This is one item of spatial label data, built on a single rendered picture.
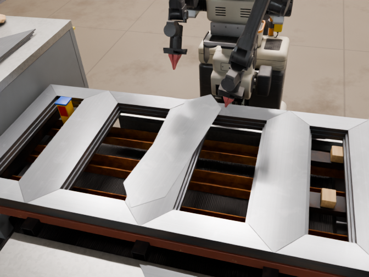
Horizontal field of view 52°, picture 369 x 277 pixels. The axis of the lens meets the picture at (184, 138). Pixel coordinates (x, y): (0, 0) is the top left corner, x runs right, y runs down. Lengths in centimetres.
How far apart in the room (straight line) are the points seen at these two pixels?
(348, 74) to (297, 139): 225
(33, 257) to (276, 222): 86
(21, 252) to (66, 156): 40
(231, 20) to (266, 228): 109
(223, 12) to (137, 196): 103
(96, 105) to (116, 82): 182
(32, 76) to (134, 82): 172
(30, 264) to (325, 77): 297
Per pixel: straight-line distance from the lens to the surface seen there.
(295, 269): 131
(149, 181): 143
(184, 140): 158
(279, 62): 234
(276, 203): 136
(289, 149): 156
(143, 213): 134
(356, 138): 168
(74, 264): 143
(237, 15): 196
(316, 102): 336
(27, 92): 203
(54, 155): 165
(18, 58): 203
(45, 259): 147
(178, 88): 348
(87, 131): 172
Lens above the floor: 191
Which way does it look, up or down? 41 degrees down
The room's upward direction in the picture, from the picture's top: 4 degrees counter-clockwise
